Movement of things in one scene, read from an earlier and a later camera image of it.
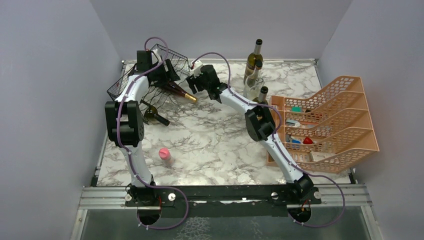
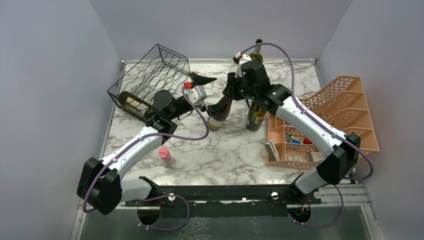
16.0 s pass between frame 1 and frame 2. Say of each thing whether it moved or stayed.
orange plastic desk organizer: stayed
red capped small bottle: stayed
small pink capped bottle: stayed
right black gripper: moved
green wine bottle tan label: stayed
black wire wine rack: stayed
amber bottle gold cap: moved
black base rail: stayed
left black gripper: moved
